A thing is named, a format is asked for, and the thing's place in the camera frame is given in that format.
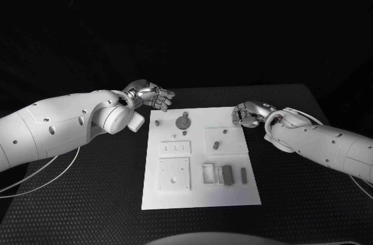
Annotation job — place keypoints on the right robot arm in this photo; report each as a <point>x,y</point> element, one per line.
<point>320,143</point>

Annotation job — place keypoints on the grey oblong plug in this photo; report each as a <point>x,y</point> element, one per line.
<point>216,145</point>

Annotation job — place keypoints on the thin long grey cylinder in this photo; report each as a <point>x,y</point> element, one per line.
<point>243,175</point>

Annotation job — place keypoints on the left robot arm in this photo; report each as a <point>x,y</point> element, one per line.
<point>58,127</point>

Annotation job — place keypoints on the thick grey cylinder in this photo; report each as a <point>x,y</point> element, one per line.
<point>227,175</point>

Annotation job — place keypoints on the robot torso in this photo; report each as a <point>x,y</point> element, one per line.
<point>217,240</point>

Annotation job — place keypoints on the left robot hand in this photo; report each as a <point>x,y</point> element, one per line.
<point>150,95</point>

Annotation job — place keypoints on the white task board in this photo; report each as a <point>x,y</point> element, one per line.
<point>197,194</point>

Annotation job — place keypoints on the grey gear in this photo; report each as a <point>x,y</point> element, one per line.
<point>183,123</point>

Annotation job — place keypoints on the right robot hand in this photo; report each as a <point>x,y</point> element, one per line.
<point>253,109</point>

